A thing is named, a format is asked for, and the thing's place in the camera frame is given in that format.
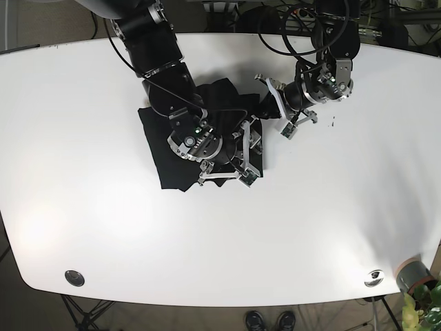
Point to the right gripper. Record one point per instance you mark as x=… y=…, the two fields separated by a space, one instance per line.
x=220 y=157

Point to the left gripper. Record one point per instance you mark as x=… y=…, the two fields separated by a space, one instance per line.
x=293 y=100

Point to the plain black T-shirt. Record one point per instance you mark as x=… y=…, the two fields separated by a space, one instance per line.
x=224 y=109

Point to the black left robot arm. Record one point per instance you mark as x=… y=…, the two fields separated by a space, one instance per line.
x=334 y=34

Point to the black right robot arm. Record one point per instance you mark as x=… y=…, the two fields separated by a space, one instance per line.
x=152 y=48

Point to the right metal table grommet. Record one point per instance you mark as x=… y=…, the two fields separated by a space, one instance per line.
x=374 y=278

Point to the metal table grommet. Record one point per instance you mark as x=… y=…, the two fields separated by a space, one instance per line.
x=74 y=278
x=374 y=278

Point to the left metal table grommet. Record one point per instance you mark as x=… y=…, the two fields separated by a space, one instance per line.
x=74 y=278

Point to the grey plant pot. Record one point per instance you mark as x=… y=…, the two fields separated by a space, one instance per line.
x=412 y=273

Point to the green potted plant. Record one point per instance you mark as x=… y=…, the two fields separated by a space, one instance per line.
x=421 y=310

